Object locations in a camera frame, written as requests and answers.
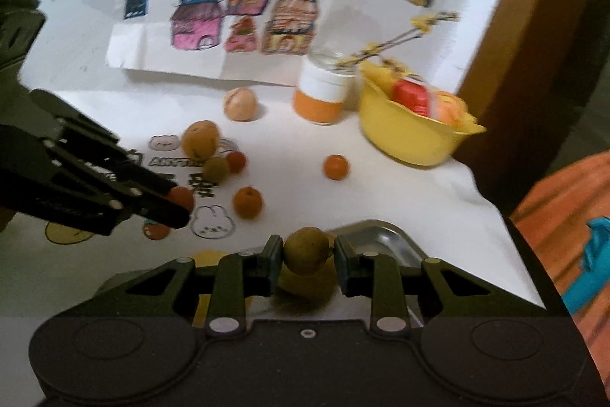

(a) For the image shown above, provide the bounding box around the orange packet in bowl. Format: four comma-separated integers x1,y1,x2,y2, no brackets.
433,90,477,130

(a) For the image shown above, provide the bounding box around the yellow-green round fruit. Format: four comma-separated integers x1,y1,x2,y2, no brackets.
284,227,331,276

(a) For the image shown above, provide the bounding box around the orange dress lady poster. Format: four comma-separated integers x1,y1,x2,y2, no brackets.
511,151,609,386

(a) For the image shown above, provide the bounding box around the small green fruit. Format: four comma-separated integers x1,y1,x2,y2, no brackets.
202,156,231,185

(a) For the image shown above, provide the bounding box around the large yellow round fruit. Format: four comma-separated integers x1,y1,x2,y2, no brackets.
278,235,337,301

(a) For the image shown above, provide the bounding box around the yellow flower twig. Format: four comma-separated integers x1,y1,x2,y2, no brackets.
333,11,461,69

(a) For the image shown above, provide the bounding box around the red packet in bowl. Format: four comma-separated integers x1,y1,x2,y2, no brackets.
390,79,432,118

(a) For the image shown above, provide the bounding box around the yellow plastic bowl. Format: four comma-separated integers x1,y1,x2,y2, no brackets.
358,61,486,167

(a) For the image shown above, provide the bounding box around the metal tray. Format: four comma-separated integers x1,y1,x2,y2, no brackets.
329,220,428,267

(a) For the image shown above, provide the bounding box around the brown wooden post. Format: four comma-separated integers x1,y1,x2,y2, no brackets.
456,0,540,185

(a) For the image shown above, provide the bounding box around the white printed tablecloth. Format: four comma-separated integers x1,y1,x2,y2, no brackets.
1,91,539,406

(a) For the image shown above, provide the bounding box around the small orange tangerine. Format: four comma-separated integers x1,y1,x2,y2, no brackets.
323,154,350,181

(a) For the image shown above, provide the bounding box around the pale peach round fruit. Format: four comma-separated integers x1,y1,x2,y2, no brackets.
223,87,258,122

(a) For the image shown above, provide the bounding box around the small red cherry tomato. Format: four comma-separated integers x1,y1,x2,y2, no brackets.
225,151,247,175

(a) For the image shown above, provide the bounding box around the orange white glass jar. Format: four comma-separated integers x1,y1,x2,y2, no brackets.
292,47,356,125

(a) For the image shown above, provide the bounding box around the brown-yellow pear fruit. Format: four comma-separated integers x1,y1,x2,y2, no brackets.
182,120,220,161

